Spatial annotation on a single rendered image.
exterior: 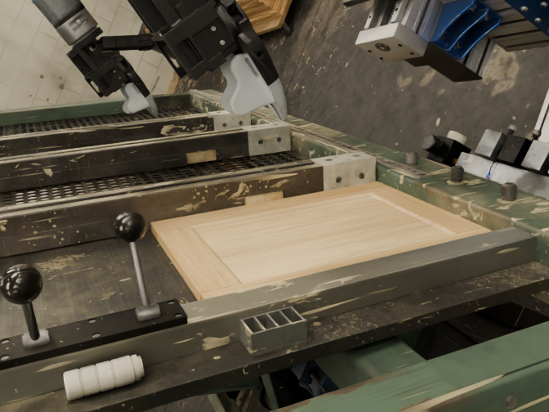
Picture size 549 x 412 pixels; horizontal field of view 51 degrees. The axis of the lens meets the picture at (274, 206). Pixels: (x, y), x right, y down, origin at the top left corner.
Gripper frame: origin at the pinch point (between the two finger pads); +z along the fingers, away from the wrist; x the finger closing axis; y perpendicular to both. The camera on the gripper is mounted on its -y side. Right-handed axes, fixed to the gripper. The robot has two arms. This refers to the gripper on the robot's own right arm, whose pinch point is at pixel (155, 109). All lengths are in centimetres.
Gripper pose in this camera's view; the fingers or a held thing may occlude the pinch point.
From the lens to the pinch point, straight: 130.9
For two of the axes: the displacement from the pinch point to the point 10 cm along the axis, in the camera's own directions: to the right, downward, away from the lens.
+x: 4.7, 1.2, -8.8
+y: -6.9, 6.7, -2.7
